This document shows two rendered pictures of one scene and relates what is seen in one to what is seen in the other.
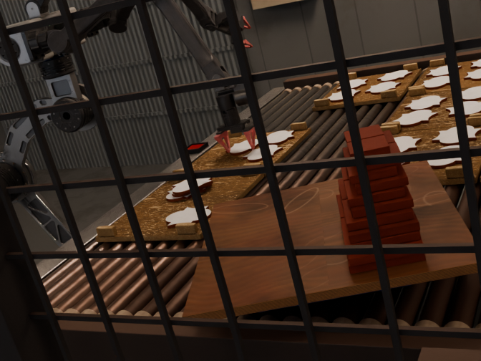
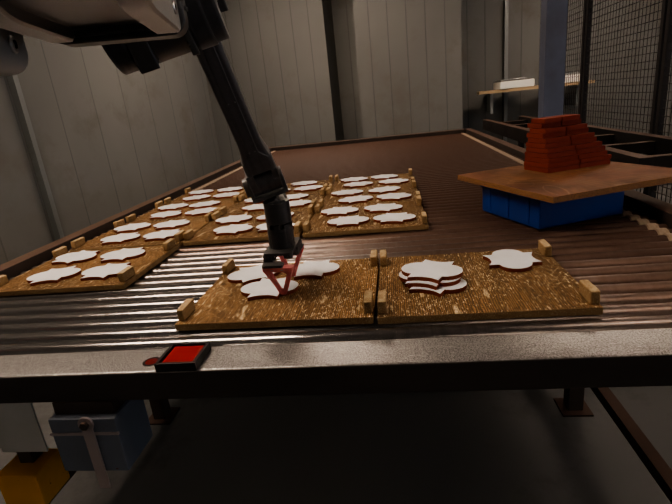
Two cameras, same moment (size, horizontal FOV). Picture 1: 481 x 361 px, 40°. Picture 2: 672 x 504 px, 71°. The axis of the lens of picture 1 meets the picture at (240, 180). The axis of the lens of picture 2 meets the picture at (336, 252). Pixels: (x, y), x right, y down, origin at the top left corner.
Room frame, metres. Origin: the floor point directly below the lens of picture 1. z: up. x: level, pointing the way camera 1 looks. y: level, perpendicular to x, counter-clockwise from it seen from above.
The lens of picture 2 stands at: (2.49, 0.96, 1.34)
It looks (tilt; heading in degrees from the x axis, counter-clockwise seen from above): 18 degrees down; 247
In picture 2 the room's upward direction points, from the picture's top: 6 degrees counter-clockwise
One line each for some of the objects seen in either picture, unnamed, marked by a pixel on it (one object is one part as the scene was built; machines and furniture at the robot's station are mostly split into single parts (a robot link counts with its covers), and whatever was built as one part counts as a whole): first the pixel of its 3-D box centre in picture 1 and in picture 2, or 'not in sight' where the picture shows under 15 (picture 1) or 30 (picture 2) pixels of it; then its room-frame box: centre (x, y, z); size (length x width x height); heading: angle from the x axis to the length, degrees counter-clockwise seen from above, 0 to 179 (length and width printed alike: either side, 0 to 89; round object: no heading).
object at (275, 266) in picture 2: (228, 139); (282, 272); (2.23, 0.00, 0.99); 0.07 x 0.07 x 0.09; 58
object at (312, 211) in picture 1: (323, 230); (565, 176); (1.21, -0.13, 1.03); 0.50 x 0.50 x 0.02; 81
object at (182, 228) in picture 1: (187, 228); (544, 247); (1.62, 0.17, 0.95); 0.06 x 0.02 x 0.03; 59
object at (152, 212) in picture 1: (182, 205); (471, 281); (1.85, 0.18, 0.93); 0.41 x 0.35 x 0.02; 149
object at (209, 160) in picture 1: (243, 154); (289, 289); (2.21, -0.03, 0.93); 0.41 x 0.35 x 0.02; 149
